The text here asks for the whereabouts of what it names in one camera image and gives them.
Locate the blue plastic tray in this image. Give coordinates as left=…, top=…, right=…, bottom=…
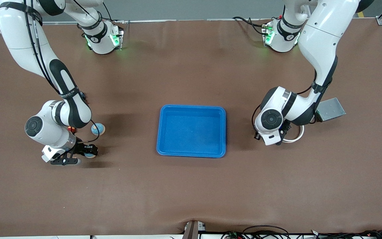
left=156, top=105, right=226, bottom=158

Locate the white curved plastic strip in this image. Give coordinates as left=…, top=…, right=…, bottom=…
left=282, top=124, right=305, bottom=143

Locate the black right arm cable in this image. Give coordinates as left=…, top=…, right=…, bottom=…
left=25, top=0, right=100, bottom=144

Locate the grey metal box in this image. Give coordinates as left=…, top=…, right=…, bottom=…
left=317, top=97, right=347, bottom=122

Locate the black cable bundle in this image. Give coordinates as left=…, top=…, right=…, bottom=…
left=310, top=229, right=382, bottom=239

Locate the black base cable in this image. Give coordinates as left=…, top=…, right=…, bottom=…
left=232, top=16, right=268, bottom=35

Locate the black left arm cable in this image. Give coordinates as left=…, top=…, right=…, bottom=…
left=251, top=71, right=318, bottom=132

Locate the grey metal table bracket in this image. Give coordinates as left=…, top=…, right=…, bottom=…
left=182, top=220, right=207, bottom=239

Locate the black cable loop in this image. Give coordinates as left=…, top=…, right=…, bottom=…
left=242, top=225, right=290, bottom=239

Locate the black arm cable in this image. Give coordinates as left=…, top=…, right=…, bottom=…
left=25, top=0, right=100, bottom=144
left=251, top=71, right=318, bottom=132

